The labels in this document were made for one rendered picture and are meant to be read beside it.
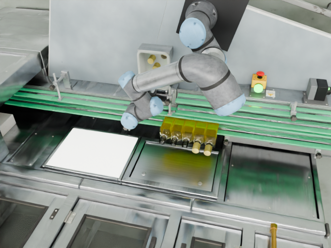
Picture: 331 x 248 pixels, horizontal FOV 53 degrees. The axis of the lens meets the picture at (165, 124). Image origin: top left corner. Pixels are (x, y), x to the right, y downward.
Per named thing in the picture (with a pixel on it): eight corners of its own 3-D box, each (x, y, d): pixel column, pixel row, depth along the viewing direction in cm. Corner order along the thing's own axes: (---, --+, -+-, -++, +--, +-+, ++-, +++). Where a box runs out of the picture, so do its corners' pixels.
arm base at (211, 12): (194, -7, 152) (189, 1, 145) (223, 9, 153) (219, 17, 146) (181, 21, 162) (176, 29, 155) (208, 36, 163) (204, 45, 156)
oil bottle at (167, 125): (168, 115, 186) (158, 139, 169) (168, 107, 182) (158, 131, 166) (178, 116, 184) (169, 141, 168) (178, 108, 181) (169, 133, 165)
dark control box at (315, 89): (305, 90, 170) (307, 99, 164) (309, 77, 165) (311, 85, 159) (322, 92, 169) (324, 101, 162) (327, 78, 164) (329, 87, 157)
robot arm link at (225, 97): (211, 30, 152) (231, 74, 105) (226, 56, 158) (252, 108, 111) (188, 44, 155) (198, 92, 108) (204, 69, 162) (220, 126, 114)
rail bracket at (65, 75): (70, 83, 202) (51, 104, 184) (64, 58, 191) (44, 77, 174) (77, 84, 201) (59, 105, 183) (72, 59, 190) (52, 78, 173)
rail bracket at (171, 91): (170, 106, 181) (164, 120, 171) (170, 79, 170) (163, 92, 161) (175, 107, 180) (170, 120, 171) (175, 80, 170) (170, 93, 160)
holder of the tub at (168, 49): (145, 87, 194) (141, 94, 188) (142, 43, 177) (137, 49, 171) (173, 90, 190) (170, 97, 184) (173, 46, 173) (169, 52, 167)
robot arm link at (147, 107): (147, 96, 134) (126, 105, 139) (162, 116, 139) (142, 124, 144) (152, 85, 140) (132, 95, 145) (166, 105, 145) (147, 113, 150)
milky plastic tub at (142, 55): (144, 79, 190) (139, 87, 184) (141, 43, 176) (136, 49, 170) (173, 82, 187) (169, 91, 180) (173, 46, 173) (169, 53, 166)
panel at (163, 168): (73, 129, 197) (42, 170, 171) (72, 125, 195) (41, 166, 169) (224, 153, 179) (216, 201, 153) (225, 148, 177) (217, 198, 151)
